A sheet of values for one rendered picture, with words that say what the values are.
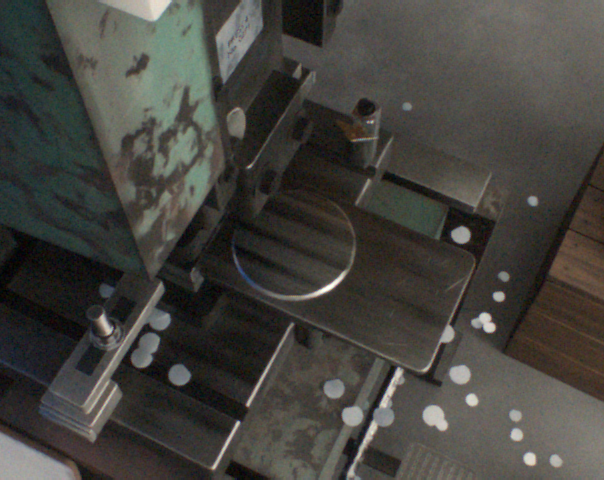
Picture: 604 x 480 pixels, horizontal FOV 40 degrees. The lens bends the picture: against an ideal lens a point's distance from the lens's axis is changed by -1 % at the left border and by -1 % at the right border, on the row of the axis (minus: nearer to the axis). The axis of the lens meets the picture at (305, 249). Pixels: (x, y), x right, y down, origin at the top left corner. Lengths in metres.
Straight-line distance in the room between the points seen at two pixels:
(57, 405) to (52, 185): 0.42
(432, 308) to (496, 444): 0.82
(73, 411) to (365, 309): 0.30
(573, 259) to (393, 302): 0.61
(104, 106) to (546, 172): 1.57
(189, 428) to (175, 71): 0.49
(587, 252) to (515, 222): 0.43
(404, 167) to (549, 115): 0.95
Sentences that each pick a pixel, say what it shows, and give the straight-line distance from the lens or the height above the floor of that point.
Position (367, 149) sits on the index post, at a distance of 0.95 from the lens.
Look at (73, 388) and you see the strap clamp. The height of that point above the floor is 0.75.
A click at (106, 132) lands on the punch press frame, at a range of 0.40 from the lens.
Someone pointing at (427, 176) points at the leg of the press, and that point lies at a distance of 1.06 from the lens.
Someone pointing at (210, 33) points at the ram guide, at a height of 1.16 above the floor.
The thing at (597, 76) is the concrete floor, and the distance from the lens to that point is 2.09.
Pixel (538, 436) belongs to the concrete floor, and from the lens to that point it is 1.64.
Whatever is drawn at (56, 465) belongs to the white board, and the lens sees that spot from 1.02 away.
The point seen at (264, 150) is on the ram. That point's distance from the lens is 0.68.
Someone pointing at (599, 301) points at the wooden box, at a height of 0.34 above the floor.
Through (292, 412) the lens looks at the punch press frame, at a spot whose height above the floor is 0.64.
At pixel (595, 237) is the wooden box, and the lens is 1.42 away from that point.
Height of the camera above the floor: 1.53
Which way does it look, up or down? 62 degrees down
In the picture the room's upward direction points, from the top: straight up
